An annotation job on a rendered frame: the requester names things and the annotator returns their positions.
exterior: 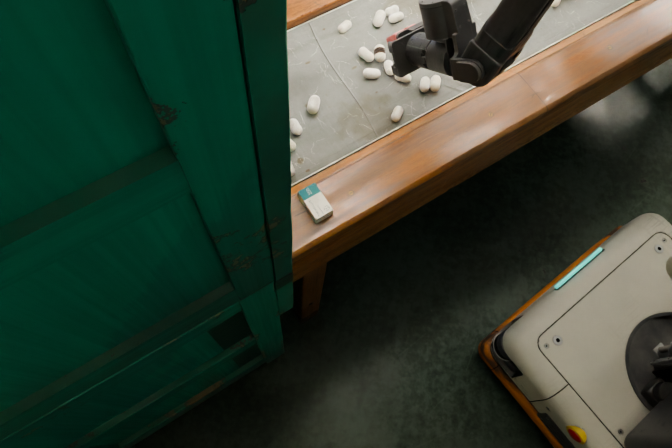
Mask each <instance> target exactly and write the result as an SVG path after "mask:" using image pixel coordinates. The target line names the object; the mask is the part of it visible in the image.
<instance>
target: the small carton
mask: <svg viewBox="0 0 672 448"><path fill-rule="evenodd" d="M298 198H299V199H300V201H301V202H302V204H303V205H304V207H305V208H306V210H307V211H308V213H309V215H310V216H311V218H312V219H313V221H314V222H315V224H317V223H318V222H320V221H322V220H324V219H325V218H327V217H329V216H331V215H332V214H333V208H332V207H331V205H330V204H329V202H328V201H327V199H326V198H325V196H324V195H323V193H322V192H321V190H320V189H319V187H318V186H317V184H316V183H315V182H314V183H312V184H311V185H309V186H307V187H305V188H303V189H301V190H300V191H298Z"/></svg>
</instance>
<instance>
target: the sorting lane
mask: <svg viewBox="0 0 672 448"><path fill-rule="evenodd" d="M418 1H419V0H353V1H351V2H349V3H346V4H344V5H342V6H340V7H338V8H335V9H333V10H331V11H329V12H327V13H324V14H322V15H320V16H318V17H316V18H313V19H311V20H309V21H307V22H305V23H302V24H300V25H298V26H296V27H294V28H292V29H289V30H287V51H288V77H289V107H290V119H292V118H294V119H296V120H297V121H298V122H299V124H300V126H301V127H302V133H301V134H300V135H294V134H293V133H292V131H291V129H290V139H291V140H292V141H293V142H295V144H296V149H295V150H294V151H292V152H291V162H292V164H293V167H294V169H295V174H294V175H293V176H291V187H293V186H295V185H297V184H299V183H301V182H302V181H304V180H306V179H308V178H310V177H312V176H313V175H315V174H317V173H319V172H321V171H323V170H325V169H326V168H328V167H330V166H332V165H334V164H336V163H337V162H339V161H341V160H343V159H345V158H347V157H349V156H350V155H352V154H354V153H356V152H358V151H360V150H362V149H363V148H365V147H367V146H369V145H371V144H373V143H374V142H376V141H378V140H380V139H382V138H384V137H386V136H387V135H389V134H391V133H393V132H395V131H397V130H398V129H400V128H402V127H404V126H406V125H408V124H410V123H411V122H413V121H415V120H417V119H419V118H421V117H422V116H424V115H426V114H428V113H430V112H432V111H434V110H435V109H437V108H439V107H441V106H443V105H445V104H447V103H448V102H450V101H452V100H454V99H456V98H458V97H459V96H461V95H463V94H465V93H467V92H469V91H471V90H472V89H474V88H476V86H473V85H471V84H470V83H464V82H460V81H456V80H453V77H451V76H448V75H444V74H441V73H438V72H434V71H431V70H428V69H424V68H419V69H417V70H416V71H414V72H412V73H410V76H411V81H410V82H409V83H404V82H400V81H397V80H396V79H395V75H394V74H393V75H387V74H386V71H385V68H384V62H385V61H386V60H391V61H392V62H393V63H394V61H393V57H392V53H389V49H388V45H387V41H386V38H387V37H389V36H391V35H393V34H394V33H396V32H398V31H400V30H402V29H404V28H406V27H408V26H410V25H412V24H417V23H419V22H421V21H422V17H421V12H420V7H419V3H418ZM500 1H501V0H467V3H468V7H469V11H470V15H471V19H472V21H474V22H476V28H477V34H478V32H479V31H480V29H481V28H482V26H483V24H484V23H485V22H486V20H487V19H488V18H489V17H490V15H491V14H492V13H493V12H494V11H495V9H496V8H497V6H498V5H499V3H500ZM633 2H635V1H634V0H561V1H560V3H559V5H558V6H556V7H552V6H550V8H549V9H548V10H547V12H546V13H545V14H544V16H543V17H542V19H541V20H540V21H539V23H538V24H537V26H536V27H535V28H534V29H535V30H534V31H533V34H532V35H531V37H530V38H529V40H528V41H527V42H526V44H525V48H524V49H523V50H522V52H521V53H520V55H519V56H518V57H517V59H516V60H515V61H514V63H513V64H512V65H510V66H509V67H508V68H507V69H505V70H504V71H503V72H502V73H504V72H506V71H507V70H509V69H511V68H513V67H515V66H517V65H519V64H520V63H522V62H524V61H526V60H528V59H530V58H531V57H533V56H535V55H537V54H539V53H541V52H543V51H544V50H546V49H548V48H550V47H552V46H554V45H556V44H557V43H559V42H561V41H563V40H565V39H567V38H568V37H570V36H572V35H574V34H576V33H578V32H580V31H581V30H583V29H585V28H587V27H589V26H591V25H592V24H594V23H596V22H598V21H600V20H602V19H604V18H605V17H607V16H609V15H611V14H613V13H615V12H616V11H618V10H620V9H622V8H624V7H626V6H628V5H629V4H631V3H633ZM393 5H397V6H398V7H399V12H402V13H403V14H404V18H403V20H401V21H398V22H396V23H391V22H390V21H389V16H386V17H385V19H384V22H383V24H382V26H380V27H376V26H374V24H373V19H374V16H375V14H376V12H377V11H378V10H383V11H384V12H385V10H386V8H388V7H391V6H393ZM345 20H349V21H351V23H352V26H351V28H350V29H349V30H347V31H346V32H345V33H340V32H339V31H338V26H339V25H340V24H341V23H343V22H344V21H345ZM378 44H381V45H383V46H384V47H385V52H386V58H385V60H384V61H383V62H377V61H376V60H375V57H374V59H373V61H372V62H366V61H365V60H364V59H363V58H361V57H360V56H359V54H358V50H359V49H360V48H361V47H365V48H367V49H368V50H369V51H370V52H372V53H373V55H374V48H375V46H376V45H378ZM366 68H374V69H378V70H379V71H380V73H381V75H380V77H379V78H377V79H367V78H365V77H364V76H363V71H364V69H366ZM502 73H500V74H502ZM500 74H499V75H500ZM434 75H438V76H440V78H441V83H440V89H439V90H438V91H436V92H433V91H431V90H430V86H429V90H428V91H427V92H422V91H421V90H420V81H421V79H422V77H425V76H426V77H428V78H429V79H430V81H431V77H432V76H434ZM312 95H317V96H318V97H319V98H320V105H319V109H318V112H317V113H315V114H310V113H309V112H308V111H307V105H308V101H309V98H310V97H311V96H312ZM396 106H401V107H402V108H403V114H402V116H401V119H400V120H399V121H397V122H395V121H393V120H392V119H391V115H392V113H393V110H394V108H395V107H396Z"/></svg>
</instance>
